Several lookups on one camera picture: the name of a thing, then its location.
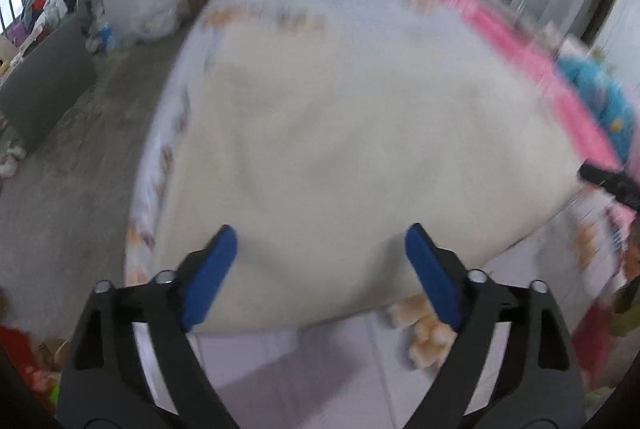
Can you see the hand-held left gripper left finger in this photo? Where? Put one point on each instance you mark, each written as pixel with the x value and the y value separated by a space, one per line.
pixel 210 279

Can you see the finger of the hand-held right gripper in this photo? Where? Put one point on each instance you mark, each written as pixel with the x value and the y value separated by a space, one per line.
pixel 610 184

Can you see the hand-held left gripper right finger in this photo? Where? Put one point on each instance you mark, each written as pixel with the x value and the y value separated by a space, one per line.
pixel 432 279

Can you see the cream zip jacket black trim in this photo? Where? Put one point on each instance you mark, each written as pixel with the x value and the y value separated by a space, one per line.
pixel 350 159

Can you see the pile of colourful clothes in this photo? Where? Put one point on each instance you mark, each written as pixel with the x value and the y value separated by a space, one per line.
pixel 50 4

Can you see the blue printed quilt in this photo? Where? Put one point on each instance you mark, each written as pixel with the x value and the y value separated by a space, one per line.
pixel 600 99

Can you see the bed with checked sheet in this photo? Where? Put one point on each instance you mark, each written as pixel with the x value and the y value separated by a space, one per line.
pixel 300 384

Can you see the pink floral blanket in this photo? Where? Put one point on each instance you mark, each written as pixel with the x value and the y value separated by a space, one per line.
pixel 525 44

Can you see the green plastic bag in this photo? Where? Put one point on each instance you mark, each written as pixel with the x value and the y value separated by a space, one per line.
pixel 55 391

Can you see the pair of white shoes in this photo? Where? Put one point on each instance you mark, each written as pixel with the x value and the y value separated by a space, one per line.
pixel 11 161

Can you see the white plastic bag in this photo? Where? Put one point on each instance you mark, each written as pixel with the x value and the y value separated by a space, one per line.
pixel 157 11

